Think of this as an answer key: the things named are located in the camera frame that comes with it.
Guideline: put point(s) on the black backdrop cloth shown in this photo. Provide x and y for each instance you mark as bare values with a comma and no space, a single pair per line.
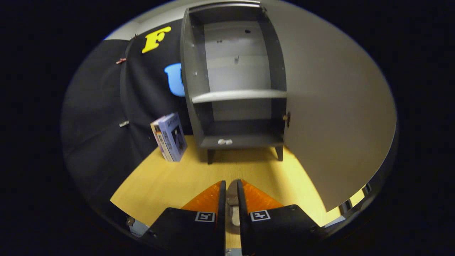
99,124

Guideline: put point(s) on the dark grey shoe cabinet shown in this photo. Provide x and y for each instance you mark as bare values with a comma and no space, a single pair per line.
193,71

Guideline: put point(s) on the grey cabinet shelf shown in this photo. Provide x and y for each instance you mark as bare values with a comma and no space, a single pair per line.
238,95

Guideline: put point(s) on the brown fuzzy shoe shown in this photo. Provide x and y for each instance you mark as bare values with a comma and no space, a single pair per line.
233,199

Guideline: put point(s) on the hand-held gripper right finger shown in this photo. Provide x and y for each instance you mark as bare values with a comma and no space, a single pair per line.
270,227

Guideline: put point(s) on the silver clip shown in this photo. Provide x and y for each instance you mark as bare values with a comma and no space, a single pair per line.
124,123

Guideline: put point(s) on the blue book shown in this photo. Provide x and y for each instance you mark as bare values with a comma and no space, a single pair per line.
174,138

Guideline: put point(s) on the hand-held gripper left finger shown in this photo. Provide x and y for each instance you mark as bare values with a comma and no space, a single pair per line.
199,231

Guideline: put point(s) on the metal door hinge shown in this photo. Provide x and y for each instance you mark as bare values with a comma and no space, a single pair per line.
287,119

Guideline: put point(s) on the red clip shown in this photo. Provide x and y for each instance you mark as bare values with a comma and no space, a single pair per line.
121,60

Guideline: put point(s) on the beige shoe cabinet door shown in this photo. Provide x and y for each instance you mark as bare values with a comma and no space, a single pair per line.
337,106

